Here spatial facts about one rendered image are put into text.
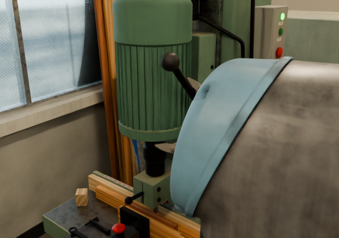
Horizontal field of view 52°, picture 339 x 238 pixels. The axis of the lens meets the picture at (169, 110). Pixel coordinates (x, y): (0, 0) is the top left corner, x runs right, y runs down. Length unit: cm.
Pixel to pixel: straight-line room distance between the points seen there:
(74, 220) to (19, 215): 132
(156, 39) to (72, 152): 182
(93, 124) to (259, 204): 236
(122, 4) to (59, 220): 64
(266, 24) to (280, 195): 79
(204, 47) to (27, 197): 174
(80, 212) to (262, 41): 71
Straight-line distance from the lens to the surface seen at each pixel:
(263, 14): 96
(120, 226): 82
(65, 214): 110
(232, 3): 89
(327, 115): 19
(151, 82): 74
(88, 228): 87
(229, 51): 90
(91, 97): 238
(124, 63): 76
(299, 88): 20
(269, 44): 95
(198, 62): 84
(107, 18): 228
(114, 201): 108
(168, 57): 62
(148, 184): 88
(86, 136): 251
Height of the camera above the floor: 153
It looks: 20 degrees down
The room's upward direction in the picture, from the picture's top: straight up
